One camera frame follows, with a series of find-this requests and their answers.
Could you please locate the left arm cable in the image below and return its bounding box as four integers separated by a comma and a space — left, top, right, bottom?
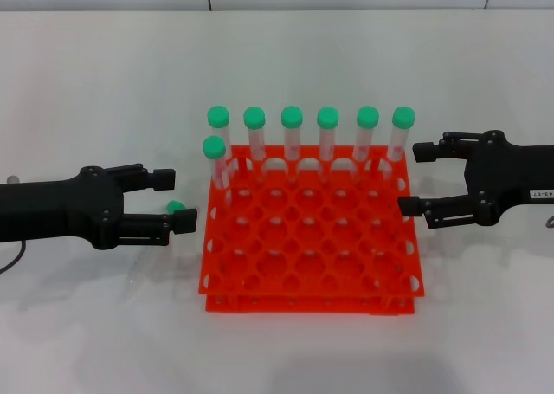
0, 240, 28, 275

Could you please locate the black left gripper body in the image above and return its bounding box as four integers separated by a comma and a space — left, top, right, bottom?
0, 167, 126, 251

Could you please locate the orange test tube rack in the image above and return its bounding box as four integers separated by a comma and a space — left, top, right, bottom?
197, 145, 426, 315

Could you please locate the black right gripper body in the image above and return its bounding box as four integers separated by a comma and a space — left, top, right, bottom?
463, 129, 554, 229

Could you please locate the green-capped clear test tube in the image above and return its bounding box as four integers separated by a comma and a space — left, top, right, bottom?
127, 199, 185, 289
317, 106, 340, 183
206, 106, 239, 178
383, 106, 416, 183
203, 136, 235, 207
242, 107, 268, 183
352, 106, 380, 178
280, 106, 304, 183

